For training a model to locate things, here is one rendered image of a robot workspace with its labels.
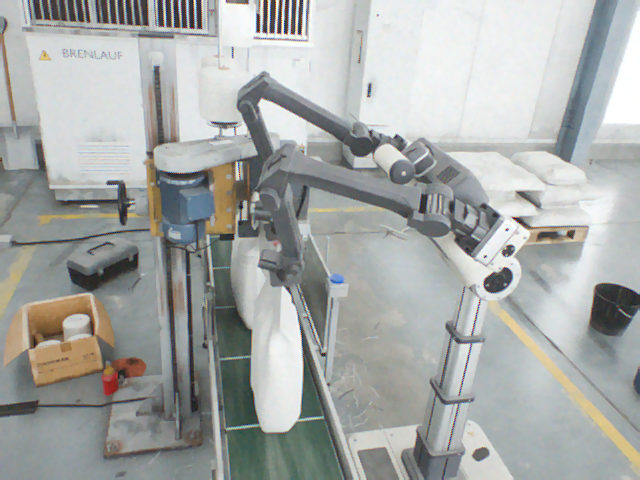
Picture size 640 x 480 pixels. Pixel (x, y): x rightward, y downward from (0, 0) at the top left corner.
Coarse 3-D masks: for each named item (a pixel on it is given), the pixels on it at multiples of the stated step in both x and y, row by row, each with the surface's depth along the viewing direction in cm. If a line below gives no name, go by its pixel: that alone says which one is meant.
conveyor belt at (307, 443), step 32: (224, 256) 331; (224, 288) 298; (224, 320) 271; (224, 352) 249; (224, 384) 230; (256, 416) 215; (320, 416) 217; (256, 448) 201; (288, 448) 202; (320, 448) 203
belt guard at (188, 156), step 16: (176, 144) 188; (192, 144) 189; (208, 144) 191; (224, 144) 192; (240, 144) 194; (160, 160) 177; (176, 160) 175; (192, 160) 177; (208, 160) 182; (224, 160) 188
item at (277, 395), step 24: (264, 240) 221; (264, 288) 215; (264, 312) 202; (288, 312) 201; (264, 336) 193; (288, 336) 189; (264, 360) 193; (288, 360) 191; (264, 384) 196; (288, 384) 195; (264, 408) 200; (288, 408) 200
